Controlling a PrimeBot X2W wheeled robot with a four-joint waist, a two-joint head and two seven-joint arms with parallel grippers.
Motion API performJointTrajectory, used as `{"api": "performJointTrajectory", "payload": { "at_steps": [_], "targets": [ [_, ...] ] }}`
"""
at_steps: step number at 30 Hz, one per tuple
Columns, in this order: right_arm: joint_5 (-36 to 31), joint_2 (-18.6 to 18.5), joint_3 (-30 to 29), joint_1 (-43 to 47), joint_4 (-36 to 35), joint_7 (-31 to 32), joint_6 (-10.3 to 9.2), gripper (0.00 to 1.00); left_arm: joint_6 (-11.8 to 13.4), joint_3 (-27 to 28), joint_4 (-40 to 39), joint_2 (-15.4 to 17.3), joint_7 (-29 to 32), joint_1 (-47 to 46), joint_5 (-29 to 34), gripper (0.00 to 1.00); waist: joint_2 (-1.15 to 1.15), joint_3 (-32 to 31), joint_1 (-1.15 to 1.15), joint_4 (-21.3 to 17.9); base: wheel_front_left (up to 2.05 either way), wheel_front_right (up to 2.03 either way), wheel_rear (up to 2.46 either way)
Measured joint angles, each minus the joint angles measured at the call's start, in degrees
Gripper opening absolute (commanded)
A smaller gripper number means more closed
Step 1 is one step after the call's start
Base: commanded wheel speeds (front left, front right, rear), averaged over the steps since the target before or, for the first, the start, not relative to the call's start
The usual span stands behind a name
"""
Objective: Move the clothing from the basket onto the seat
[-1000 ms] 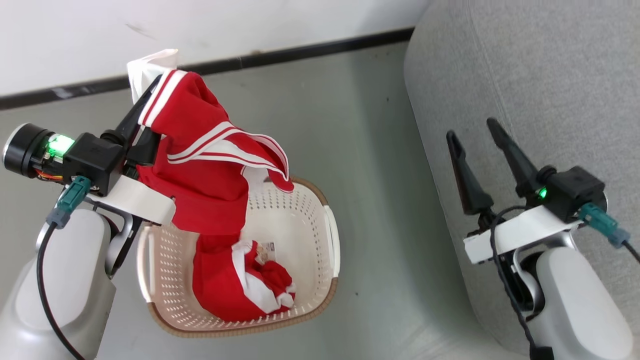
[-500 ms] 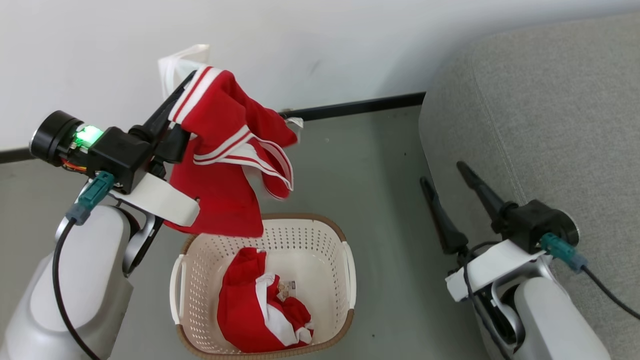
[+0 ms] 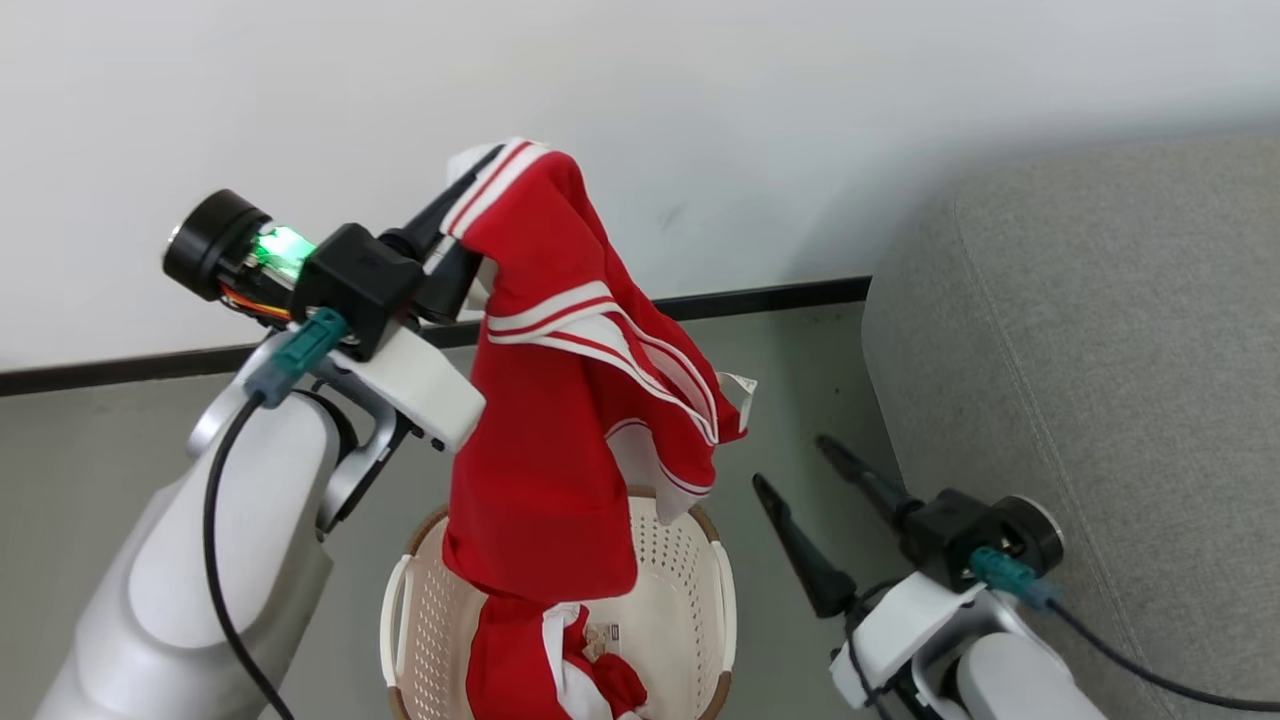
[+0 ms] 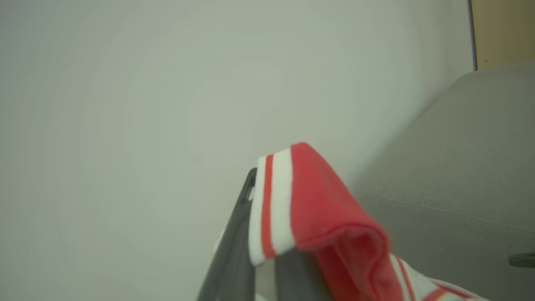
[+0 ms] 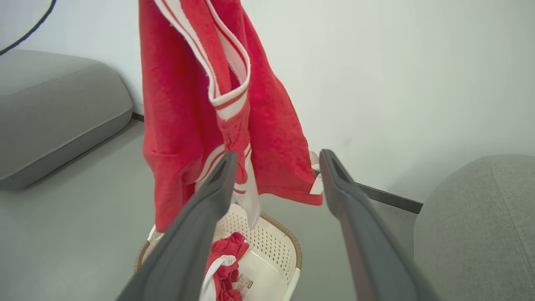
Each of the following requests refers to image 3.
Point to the red white crumpled garment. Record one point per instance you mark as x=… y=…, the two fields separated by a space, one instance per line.
x=510 y=660

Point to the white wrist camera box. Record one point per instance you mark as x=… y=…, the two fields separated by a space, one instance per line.
x=420 y=385
x=895 y=625

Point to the red white striped sports garment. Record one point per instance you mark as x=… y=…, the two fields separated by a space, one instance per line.
x=540 y=450

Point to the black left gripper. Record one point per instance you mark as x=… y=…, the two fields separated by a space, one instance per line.
x=355 y=285

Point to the grey fabric sofa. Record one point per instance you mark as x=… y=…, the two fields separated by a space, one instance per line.
x=1100 y=350

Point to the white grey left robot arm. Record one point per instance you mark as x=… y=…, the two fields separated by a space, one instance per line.
x=200 y=560

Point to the cream perforated laundry basket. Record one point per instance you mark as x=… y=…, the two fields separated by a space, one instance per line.
x=680 y=600

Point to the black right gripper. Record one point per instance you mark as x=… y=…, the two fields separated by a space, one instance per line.
x=950 y=540

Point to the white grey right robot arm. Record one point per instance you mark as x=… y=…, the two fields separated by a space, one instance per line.
x=1010 y=680

